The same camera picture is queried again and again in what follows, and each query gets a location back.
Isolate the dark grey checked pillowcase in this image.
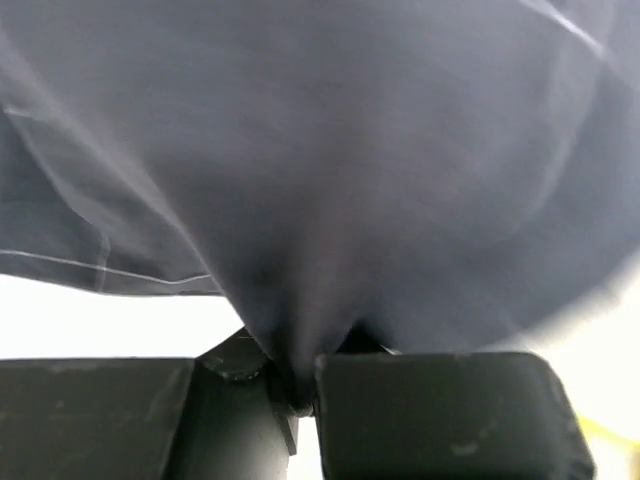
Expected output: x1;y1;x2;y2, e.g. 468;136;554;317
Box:
1;1;639;405

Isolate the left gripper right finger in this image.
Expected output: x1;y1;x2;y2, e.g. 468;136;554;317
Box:
315;333;596;480

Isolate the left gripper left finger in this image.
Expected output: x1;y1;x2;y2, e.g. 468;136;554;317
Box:
1;330;298;480

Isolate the cream pillow with yellow edge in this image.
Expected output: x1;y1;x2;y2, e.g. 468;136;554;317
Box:
579;287;639;479

